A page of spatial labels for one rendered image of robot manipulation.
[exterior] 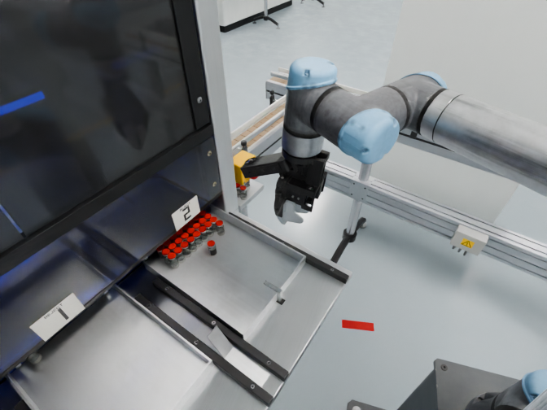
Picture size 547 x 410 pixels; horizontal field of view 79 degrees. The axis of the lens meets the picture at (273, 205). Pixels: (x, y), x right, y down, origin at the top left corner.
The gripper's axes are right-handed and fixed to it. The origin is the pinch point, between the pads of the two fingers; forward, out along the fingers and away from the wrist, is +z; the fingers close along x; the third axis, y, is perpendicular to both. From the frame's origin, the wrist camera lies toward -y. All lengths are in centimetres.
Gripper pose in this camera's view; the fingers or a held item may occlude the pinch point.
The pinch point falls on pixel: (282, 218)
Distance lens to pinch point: 76.0
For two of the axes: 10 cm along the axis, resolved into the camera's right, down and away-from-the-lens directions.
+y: 9.0, 3.4, -2.6
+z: -0.6, 7.1, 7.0
